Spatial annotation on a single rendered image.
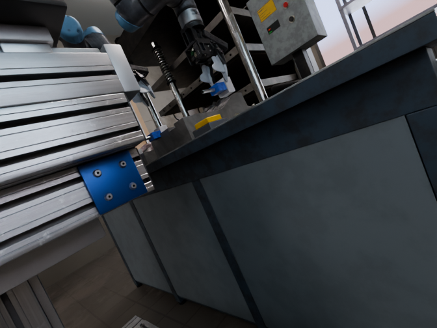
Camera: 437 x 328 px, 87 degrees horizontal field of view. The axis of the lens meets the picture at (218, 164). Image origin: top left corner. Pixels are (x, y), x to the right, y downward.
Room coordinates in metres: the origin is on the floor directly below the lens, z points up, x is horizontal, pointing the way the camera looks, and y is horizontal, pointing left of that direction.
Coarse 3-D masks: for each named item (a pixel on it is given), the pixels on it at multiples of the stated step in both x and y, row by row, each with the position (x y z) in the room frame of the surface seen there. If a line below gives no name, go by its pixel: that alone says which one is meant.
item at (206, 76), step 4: (204, 68) 0.83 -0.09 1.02; (208, 68) 0.83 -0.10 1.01; (212, 68) 0.84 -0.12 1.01; (204, 72) 0.83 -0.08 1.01; (208, 72) 0.83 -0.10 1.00; (212, 72) 0.84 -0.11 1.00; (200, 76) 0.81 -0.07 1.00; (204, 76) 0.82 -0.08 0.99; (208, 76) 0.84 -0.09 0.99; (212, 76) 0.84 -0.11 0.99; (204, 80) 0.82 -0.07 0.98; (208, 80) 0.83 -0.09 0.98; (212, 80) 0.83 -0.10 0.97; (212, 84) 0.84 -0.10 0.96
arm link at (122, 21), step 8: (112, 0) 0.73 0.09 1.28; (120, 0) 0.72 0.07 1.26; (128, 0) 0.72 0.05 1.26; (136, 0) 0.72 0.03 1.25; (120, 8) 0.74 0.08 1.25; (128, 8) 0.73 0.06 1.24; (136, 8) 0.73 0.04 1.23; (144, 8) 0.73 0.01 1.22; (120, 16) 0.75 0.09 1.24; (128, 16) 0.75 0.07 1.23; (136, 16) 0.75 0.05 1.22; (144, 16) 0.75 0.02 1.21; (152, 16) 0.77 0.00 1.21; (120, 24) 0.77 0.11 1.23; (128, 24) 0.76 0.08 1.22; (136, 24) 0.77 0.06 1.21
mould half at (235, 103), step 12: (240, 96) 1.04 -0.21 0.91; (228, 108) 0.97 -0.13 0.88; (240, 108) 1.02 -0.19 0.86; (180, 120) 0.81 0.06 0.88; (192, 120) 0.82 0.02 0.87; (168, 132) 0.88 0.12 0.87; (180, 132) 0.83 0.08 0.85; (156, 144) 0.96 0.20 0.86; (168, 144) 0.90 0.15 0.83; (180, 144) 0.85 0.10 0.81
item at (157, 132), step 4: (160, 128) 0.92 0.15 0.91; (164, 128) 0.94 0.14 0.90; (152, 132) 0.90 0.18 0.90; (156, 132) 0.91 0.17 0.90; (160, 132) 0.92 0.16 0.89; (148, 136) 0.92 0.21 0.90; (152, 136) 0.90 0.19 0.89; (156, 136) 0.91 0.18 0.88; (160, 136) 0.92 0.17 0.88; (144, 140) 0.89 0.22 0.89; (152, 140) 0.91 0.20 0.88
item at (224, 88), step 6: (222, 78) 0.80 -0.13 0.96; (228, 78) 0.81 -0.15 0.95; (216, 84) 0.77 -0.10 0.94; (222, 84) 0.79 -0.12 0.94; (228, 84) 0.81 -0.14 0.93; (204, 90) 0.75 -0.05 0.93; (210, 90) 0.77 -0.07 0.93; (216, 90) 0.78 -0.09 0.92; (222, 90) 0.79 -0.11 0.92; (228, 90) 0.80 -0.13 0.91; (234, 90) 0.82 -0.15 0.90; (222, 96) 0.82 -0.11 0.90
